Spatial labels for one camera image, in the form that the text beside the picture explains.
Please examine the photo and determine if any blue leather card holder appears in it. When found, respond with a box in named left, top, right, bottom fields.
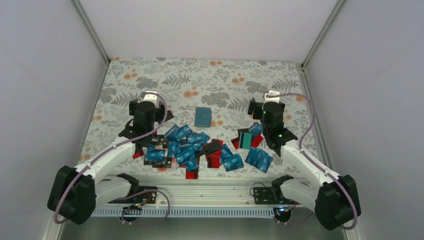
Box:
left=194, top=107, right=212, bottom=128

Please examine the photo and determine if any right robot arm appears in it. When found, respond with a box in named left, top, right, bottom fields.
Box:
left=247, top=93, right=361, bottom=230

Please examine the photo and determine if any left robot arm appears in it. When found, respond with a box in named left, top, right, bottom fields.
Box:
left=47, top=92, right=169, bottom=225

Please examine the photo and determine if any black visa card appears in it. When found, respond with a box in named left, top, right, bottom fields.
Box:
left=141, top=134, right=170, bottom=148

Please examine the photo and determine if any red card right side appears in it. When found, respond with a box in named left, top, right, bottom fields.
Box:
left=250, top=134, right=264, bottom=148

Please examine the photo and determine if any red card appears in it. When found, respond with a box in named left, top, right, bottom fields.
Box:
left=132, top=149, right=145, bottom=160
left=250, top=134, right=264, bottom=148
left=185, top=168, right=199, bottom=180

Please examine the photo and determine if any teal black stripe card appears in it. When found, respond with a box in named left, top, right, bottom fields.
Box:
left=238, top=132, right=252, bottom=150

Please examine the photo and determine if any red card left side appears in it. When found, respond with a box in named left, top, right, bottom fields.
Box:
left=132, top=149, right=145, bottom=160

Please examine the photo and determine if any blue cards right stack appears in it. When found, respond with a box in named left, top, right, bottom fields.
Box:
left=245, top=147, right=274, bottom=174

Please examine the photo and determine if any red card front centre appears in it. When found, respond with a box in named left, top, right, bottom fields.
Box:
left=185, top=168, right=199, bottom=180

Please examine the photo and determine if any floral patterned table mat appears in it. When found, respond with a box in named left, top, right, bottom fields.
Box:
left=79, top=57, right=317, bottom=162

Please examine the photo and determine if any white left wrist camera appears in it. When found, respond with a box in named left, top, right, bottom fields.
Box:
left=142, top=90, right=158, bottom=105

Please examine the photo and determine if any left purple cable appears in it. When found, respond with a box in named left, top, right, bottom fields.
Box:
left=53, top=92, right=169, bottom=225

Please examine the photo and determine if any purple cable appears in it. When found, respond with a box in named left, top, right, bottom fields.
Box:
left=269, top=92, right=359, bottom=231
left=53, top=92, right=169, bottom=225

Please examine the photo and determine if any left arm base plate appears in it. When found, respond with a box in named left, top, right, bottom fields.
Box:
left=108, top=185, right=158, bottom=205

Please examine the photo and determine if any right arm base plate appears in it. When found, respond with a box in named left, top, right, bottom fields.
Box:
left=251, top=186, right=294, bottom=205

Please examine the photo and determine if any aluminium rail frame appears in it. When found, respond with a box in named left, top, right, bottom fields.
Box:
left=54, top=175, right=352, bottom=208

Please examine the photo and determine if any grey perforated cable duct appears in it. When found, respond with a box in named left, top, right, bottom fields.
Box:
left=91, top=206, right=275, bottom=219

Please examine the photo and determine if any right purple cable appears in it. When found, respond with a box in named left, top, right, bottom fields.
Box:
left=269, top=92, right=359, bottom=231

